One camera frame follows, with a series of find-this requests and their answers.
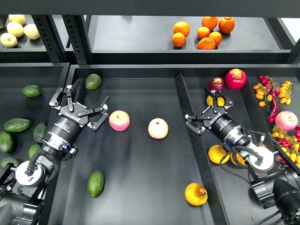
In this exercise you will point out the black centre tray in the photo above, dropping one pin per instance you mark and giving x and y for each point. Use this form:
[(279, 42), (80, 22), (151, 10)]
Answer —
[(145, 178)]

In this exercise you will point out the orange top right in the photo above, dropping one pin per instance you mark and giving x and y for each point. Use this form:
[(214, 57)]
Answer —
[(226, 24)]

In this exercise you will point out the orange top centre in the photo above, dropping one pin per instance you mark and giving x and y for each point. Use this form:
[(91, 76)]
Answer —
[(210, 22)]

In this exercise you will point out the small orange right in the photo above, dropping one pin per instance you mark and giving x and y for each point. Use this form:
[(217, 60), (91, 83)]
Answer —
[(217, 37)]

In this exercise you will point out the cherry tomato bunch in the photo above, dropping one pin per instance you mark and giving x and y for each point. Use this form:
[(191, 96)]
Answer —
[(289, 143), (267, 90)]

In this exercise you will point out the pale yellow pear front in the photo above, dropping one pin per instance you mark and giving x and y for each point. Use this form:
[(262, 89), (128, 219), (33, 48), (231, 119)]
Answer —
[(8, 40)]

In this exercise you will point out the black shelf post right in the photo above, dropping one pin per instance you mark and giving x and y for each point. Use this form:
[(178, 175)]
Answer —
[(78, 37)]

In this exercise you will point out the lower cherry tomato bunch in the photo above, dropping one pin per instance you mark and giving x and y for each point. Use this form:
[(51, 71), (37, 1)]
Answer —
[(289, 143)]

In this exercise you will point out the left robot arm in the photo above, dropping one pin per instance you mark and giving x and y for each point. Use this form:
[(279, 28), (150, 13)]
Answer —
[(23, 187)]

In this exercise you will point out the yellow pear tray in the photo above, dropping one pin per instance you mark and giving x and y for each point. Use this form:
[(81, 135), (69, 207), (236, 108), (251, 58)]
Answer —
[(216, 153), (238, 158)]

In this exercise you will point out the pink apple left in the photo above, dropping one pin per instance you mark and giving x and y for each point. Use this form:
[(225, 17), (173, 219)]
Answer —
[(119, 120)]

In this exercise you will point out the green avocado upper left tray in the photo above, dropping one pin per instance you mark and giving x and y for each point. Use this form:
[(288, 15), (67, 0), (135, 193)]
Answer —
[(32, 91)]

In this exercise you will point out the dark avocado by tray wall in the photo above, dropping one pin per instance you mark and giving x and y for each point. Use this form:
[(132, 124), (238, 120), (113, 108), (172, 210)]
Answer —
[(40, 130)]

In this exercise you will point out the dark green long avocado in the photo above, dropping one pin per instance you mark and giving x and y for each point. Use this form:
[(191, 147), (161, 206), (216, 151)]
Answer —
[(16, 125)]

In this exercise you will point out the upper cherry tomato bunch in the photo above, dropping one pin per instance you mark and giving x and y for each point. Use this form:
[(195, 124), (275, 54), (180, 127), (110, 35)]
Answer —
[(267, 90)]

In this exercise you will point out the small orange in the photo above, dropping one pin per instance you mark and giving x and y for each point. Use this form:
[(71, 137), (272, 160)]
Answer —
[(217, 37), (203, 32)]

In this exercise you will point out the green avocado lower tray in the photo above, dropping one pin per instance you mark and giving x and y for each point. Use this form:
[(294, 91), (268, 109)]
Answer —
[(33, 149)]

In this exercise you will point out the pale yellow pear right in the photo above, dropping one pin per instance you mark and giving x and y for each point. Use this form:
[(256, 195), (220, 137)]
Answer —
[(31, 31)]

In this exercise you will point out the red chili pepper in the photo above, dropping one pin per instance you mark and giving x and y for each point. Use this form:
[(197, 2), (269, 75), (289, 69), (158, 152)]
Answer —
[(273, 112)]

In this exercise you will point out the pale pink apple centre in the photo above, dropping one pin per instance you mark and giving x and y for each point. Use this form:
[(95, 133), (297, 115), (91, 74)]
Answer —
[(158, 128)]

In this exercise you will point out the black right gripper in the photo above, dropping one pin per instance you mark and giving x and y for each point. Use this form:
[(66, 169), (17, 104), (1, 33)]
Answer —
[(216, 119)]

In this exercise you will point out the dark red apple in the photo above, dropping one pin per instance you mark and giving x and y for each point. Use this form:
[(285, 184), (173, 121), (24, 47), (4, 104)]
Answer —
[(216, 84)]

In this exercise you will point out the black shelf post left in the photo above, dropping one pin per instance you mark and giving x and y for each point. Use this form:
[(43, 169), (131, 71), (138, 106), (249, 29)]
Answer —
[(50, 37)]

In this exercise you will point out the pink apple right side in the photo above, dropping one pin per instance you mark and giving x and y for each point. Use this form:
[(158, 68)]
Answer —
[(286, 120)]

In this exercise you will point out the orange top left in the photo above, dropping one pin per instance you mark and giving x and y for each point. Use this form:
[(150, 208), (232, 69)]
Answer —
[(181, 27)]

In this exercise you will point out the green avocado tray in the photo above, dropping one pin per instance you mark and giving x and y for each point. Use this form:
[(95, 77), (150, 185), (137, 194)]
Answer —
[(32, 91), (33, 149)]

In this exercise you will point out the yellow pear right tray middle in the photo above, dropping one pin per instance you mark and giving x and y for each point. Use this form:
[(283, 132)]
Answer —
[(238, 158)]

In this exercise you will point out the orange front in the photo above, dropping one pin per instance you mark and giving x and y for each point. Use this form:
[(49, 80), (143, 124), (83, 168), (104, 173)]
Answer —
[(206, 43)]

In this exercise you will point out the black shelf post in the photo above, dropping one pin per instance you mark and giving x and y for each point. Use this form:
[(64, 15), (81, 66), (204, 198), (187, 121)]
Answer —
[(50, 37), (78, 37)]

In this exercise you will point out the black tray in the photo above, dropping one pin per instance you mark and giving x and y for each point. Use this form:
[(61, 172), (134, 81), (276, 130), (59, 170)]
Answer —
[(13, 104), (145, 178)]

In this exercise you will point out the orange lower left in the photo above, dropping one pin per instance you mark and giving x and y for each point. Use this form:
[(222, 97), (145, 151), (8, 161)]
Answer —
[(178, 39)]

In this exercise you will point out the yellow pear right tray left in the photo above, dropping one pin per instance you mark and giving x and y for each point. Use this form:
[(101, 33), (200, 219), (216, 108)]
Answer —
[(216, 153)]

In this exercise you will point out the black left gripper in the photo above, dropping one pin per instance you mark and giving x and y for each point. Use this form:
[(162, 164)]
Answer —
[(68, 125)]

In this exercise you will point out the black left tray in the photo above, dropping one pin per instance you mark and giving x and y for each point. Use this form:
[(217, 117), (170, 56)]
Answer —
[(13, 104)]

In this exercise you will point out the pale yellow pear middle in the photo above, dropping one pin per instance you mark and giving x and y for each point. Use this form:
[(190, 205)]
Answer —
[(15, 29)]

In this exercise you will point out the dark avocado left edge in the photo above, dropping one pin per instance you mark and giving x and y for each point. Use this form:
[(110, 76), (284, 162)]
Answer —
[(7, 143)]

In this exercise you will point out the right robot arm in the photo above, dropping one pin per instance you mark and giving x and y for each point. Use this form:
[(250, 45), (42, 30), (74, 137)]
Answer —
[(275, 181)]

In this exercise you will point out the dark avocado bottom left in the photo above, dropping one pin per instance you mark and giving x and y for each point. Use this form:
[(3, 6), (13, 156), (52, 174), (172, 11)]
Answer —
[(6, 160)]

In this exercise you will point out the green avocado at tray corner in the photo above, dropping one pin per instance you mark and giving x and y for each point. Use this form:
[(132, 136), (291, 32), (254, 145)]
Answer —
[(93, 81)]

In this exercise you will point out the bright red apple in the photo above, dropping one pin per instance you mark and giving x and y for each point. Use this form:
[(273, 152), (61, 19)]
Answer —
[(235, 79)]

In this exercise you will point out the small orange centre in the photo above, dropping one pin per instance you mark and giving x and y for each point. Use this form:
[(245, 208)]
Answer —
[(203, 32)]

